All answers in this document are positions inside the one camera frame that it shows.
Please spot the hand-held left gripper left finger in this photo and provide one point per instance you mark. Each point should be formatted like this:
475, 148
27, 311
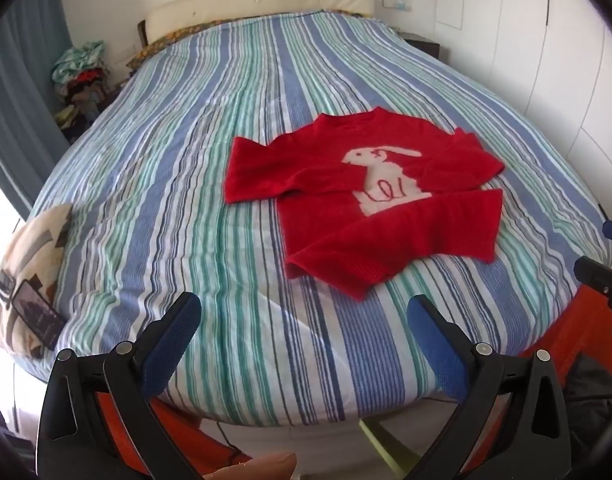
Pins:
170, 335

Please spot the orange bed base cover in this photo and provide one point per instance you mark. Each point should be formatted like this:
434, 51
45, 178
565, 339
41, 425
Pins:
586, 320

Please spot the cream padded headboard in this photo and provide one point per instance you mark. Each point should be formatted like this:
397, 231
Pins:
256, 2

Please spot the pile of mixed clothes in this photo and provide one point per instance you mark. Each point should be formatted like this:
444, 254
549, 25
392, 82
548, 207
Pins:
80, 80

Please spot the striped blue green bedsheet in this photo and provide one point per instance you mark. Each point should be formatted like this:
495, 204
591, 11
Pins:
185, 185

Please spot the beige patterned cushion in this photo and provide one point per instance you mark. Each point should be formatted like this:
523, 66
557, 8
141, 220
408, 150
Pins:
35, 240

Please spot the white wall socket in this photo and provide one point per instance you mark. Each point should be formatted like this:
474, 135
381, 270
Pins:
398, 1

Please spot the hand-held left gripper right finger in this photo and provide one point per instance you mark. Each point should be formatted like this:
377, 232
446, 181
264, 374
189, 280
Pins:
436, 345

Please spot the red sweater with rabbit print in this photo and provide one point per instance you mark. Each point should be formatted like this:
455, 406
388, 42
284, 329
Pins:
336, 225

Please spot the blue curtain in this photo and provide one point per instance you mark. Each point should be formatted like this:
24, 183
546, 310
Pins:
20, 85

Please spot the white wardrobe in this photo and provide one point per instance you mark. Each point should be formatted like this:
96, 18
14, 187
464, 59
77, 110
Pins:
551, 60

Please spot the dark wooden nightstand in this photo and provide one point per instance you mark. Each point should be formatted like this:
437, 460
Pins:
423, 45

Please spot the dark smartphone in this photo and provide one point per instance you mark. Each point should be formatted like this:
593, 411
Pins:
35, 312

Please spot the person's left hand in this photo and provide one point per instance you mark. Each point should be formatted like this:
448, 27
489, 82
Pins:
256, 467

